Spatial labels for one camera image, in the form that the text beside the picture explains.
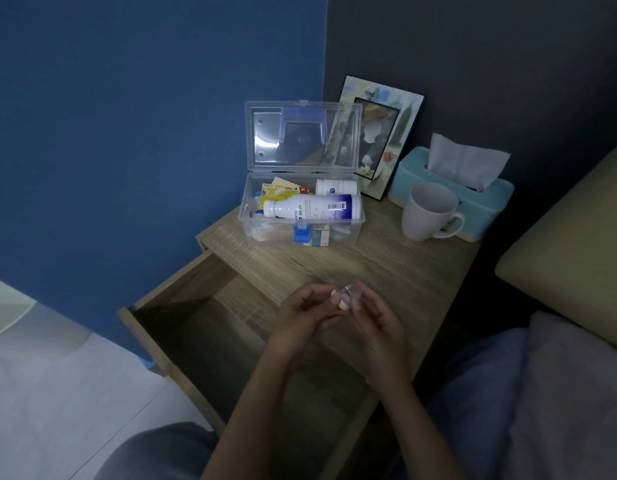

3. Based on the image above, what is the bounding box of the person's right hand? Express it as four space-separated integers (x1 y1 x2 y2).
320 281 413 390

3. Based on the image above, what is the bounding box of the person's left hand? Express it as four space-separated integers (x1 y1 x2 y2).
266 283 347 363

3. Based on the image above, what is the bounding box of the person's left forearm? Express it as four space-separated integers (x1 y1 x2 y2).
201 342 301 480

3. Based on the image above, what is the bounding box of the person's right forearm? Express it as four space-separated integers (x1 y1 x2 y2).
364 376 469 480

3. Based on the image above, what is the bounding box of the wooden nightstand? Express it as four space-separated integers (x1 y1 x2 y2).
195 192 484 480

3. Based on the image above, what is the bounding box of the small white medicine box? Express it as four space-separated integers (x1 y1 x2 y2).
302 225 332 247

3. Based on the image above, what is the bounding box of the open wooden drawer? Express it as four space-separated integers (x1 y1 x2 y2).
118 249 384 480

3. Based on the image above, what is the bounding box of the large white bottle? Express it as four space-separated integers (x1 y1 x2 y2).
263 194 362 221

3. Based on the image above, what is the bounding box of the small white bottle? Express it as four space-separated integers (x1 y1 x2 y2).
315 179 358 197

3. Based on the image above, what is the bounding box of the yellow medicine packet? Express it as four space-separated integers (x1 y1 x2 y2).
260 178 309 210

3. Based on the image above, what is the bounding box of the white mug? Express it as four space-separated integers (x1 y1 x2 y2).
401 182 465 242

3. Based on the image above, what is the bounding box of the clear plastic storage box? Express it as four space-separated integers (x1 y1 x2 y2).
237 100 367 248

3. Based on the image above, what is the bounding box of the teal tissue box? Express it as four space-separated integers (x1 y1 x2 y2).
388 146 515 243

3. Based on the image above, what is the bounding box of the white tissue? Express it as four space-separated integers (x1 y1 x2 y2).
427 133 511 192

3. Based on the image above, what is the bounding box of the grey blanket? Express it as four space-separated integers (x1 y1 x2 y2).
418 311 617 480

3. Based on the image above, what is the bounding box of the picture frame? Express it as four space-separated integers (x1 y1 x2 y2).
321 76 425 201

